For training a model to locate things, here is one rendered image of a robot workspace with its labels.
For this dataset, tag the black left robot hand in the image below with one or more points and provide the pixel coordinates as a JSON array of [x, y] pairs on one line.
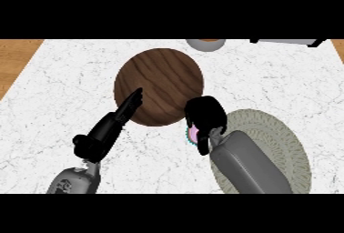
[[103, 133]]

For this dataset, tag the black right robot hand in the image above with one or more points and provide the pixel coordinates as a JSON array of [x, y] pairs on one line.
[[206, 113]]

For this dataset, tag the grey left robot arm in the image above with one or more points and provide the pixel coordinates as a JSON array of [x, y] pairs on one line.
[[76, 180]]

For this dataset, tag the pink cupcake with teal wrapper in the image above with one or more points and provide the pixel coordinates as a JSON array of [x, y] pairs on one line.
[[193, 135]]

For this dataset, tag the brown wooden bowl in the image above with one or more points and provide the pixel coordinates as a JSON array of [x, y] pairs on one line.
[[160, 86]]

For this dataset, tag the grey-green woven placemat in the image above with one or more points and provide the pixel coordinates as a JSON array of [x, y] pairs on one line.
[[283, 145]]

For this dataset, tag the grey round pot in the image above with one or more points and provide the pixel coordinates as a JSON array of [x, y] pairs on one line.
[[206, 44]]

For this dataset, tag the grey and black appliance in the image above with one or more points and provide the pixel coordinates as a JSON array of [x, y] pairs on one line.
[[291, 42]]

